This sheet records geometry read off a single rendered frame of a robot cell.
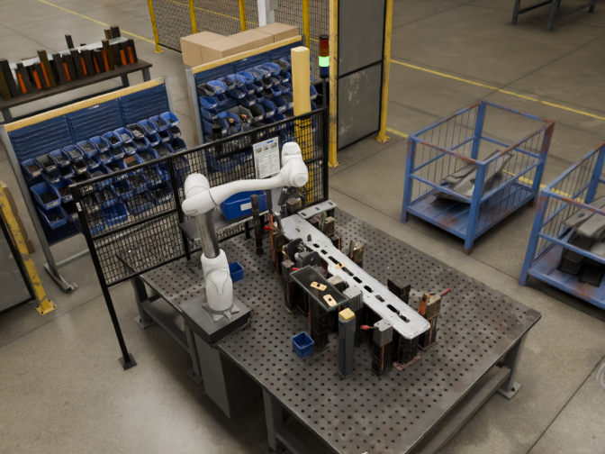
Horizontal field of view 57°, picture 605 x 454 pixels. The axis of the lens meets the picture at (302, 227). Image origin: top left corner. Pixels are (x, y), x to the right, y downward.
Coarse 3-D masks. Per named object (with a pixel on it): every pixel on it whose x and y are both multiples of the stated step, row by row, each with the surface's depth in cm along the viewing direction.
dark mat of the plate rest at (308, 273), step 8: (296, 272) 317; (304, 272) 317; (312, 272) 317; (304, 280) 311; (312, 280) 311; (320, 280) 311; (312, 288) 305; (328, 288) 305; (320, 296) 300; (336, 296) 299; (328, 304) 294
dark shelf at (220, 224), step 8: (216, 216) 392; (224, 216) 391; (240, 216) 391; (248, 216) 390; (184, 224) 385; (192, 224) 384; (216, 224) 383; (224, 224) 383; (232, 224) 385; (184, 232) 380; (192, 232) 376; (192, 240) 371
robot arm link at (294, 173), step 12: (288, 168) 282; (300, 168) 279; (240, 180) 297; (252, 180) 292; (264, 180) 288; (276, 180) 284; (288, 180) 282; (300, 180) 279; (216, 192) 297; (228, 192) 297; (216, 204) 299
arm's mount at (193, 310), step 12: (192, 300) 350; (204, 300) 351; (192, 312) 342; (204, 312) 342; (240, 312) 344; (192, 324) 343; (204, 324) 334; (216, 324) 334; (228, 324) 335; (240, 324) 345; (204, 336) 335; (216, 336) 333; (228, 336) 340
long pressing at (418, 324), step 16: (288, 224) 386; (304, 224) 385; (288, 240) 372; (304, 240) 370; (320, 240) 369; (320, 256) 356; (336, 256) 354; (336, 272) 341; (352, 272) 341; (384, 288) 327; (368, 304) 316; (384, 304) 316; (400, 304) 315; (400, 320) 305; (416, 320) 305; (416, 336) 297
